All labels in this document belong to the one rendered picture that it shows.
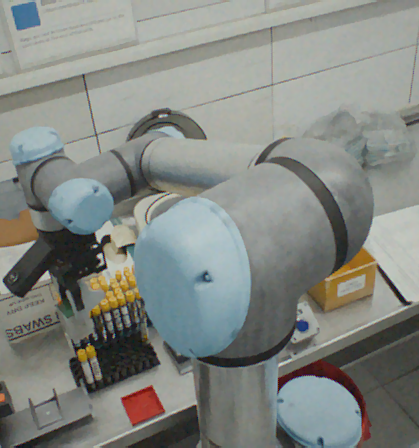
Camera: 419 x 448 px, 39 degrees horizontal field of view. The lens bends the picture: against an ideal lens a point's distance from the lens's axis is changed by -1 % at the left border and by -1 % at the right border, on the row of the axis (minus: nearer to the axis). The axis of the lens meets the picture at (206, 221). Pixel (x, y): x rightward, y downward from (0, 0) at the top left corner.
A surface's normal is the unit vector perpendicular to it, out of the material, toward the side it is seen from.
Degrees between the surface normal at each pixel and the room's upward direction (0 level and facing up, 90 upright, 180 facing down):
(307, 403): 8
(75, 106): 90
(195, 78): 90
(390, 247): 0
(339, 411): 8
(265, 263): 58
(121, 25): 93
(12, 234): 87
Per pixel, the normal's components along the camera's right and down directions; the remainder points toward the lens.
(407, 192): -0.08, -0.80
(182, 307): -0.79, 0.32
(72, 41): 0.41, 0.57
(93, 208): 0.60, 0.44
